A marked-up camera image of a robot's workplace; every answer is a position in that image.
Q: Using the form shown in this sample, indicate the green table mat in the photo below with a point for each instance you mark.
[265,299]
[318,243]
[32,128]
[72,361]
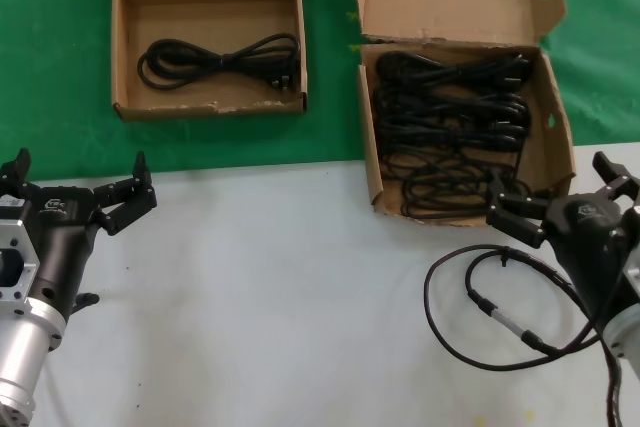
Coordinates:
[50,47]

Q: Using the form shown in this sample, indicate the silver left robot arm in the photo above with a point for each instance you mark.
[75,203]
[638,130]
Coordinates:
[20,357]

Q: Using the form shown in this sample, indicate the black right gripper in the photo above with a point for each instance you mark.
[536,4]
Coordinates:
[590,239]

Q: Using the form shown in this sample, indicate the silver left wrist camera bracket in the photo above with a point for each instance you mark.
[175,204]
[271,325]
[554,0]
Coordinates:
[15,267]

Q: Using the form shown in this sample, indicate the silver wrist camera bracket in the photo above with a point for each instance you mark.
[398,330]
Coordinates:
[635,279]
[15,267]

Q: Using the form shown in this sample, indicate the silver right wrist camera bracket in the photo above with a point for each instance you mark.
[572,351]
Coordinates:
[635,279]

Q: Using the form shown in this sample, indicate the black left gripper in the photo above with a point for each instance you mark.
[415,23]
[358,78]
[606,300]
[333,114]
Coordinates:
[60,237]

